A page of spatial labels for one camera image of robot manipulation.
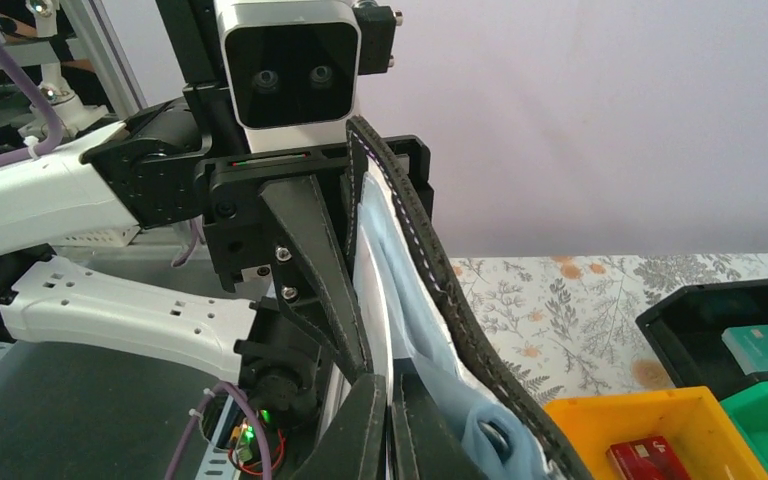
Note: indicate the teal card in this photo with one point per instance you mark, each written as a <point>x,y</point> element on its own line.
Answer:
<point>749,347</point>

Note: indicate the near orange storage bin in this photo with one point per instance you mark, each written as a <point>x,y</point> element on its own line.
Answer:
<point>690,419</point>

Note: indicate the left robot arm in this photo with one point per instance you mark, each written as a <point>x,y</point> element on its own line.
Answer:
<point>103,244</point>

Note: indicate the black storage bin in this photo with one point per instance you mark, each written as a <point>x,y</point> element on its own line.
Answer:
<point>712,335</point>

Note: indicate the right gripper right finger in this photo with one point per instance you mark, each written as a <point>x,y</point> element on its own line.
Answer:
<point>422,445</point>

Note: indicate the red VIP card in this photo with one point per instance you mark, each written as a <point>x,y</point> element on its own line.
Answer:
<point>650,458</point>

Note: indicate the floral table mat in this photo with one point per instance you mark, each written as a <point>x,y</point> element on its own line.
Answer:
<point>565,326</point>

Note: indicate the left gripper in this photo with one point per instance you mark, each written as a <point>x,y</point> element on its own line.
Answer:
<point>297,211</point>

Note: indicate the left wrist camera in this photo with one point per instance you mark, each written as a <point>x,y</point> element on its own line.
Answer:
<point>292,67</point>

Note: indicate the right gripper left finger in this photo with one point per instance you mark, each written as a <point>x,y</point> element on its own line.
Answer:
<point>353,445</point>

